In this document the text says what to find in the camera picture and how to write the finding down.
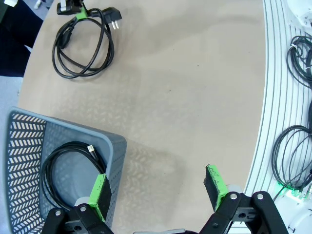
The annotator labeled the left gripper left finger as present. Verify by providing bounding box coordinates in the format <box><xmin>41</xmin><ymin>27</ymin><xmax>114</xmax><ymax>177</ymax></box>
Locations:
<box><xmin>42</xmin><ymin>174</ymin><xmax>114</xmax><ymax>234</ymax></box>

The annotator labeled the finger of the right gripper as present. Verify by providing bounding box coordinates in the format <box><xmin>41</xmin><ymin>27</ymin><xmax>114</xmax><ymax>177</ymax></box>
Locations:
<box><xmin>72</xmin><ymin>0</ymin><xmax>88</xmax><ymax>20</ymax></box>
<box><xmin>57</xmin><ymin>0</ymin><xmax>74</xmax><ymax>15</ymax></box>

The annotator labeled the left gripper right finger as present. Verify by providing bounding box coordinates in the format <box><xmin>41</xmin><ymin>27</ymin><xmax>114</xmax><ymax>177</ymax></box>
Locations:
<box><xmin>198</xmin><ymin>165</ymin><xmax>290</xmax><ymax>234</ymax></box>

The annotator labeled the black power cable with plug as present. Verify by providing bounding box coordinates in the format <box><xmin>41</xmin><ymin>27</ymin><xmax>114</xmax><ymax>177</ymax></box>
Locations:
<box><xmin>52</xmin><ymin>8</ymin><xmax>122</xmax><ymax>80</ymax></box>

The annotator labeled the black USB cable coil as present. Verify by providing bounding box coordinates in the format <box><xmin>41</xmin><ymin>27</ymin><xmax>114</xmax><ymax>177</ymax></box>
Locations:
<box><xmin>41</xmin><ymin>142</ymin><xmax>108</xmax><ymax>210</ymax></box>

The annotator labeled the person in dark green sweater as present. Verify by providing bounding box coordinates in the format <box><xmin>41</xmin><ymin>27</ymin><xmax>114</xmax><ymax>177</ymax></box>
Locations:
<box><xmin>0</xmin><ymin>0</ymin><xmax>53</xmax><ymax>78</ymax></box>

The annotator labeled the grey plastic lattice basket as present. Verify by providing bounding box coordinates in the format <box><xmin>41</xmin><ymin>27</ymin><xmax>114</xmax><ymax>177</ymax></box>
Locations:
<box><xmin>4</xmin><ymin>106</ymin><xmax>128</xmax><ymax>234</ymax></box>

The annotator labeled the white ribbed base platform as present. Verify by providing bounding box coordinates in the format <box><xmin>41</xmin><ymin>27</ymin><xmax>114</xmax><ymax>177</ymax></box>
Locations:
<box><xmin>243</xmin><ymin>0</ymin><xmax>312</xmax><ymax>234</ymax></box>

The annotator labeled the black supply cable coil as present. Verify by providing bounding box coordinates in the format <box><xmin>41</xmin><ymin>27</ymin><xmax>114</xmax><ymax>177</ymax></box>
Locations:
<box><xmin>286</xmin><ymin>35</ymin><xmax>312</xmax><ymax>89</ymax></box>
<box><xmin>271</xmin><ymin>125</ymin><xmax>312</xmax><ymax>193</ymax></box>

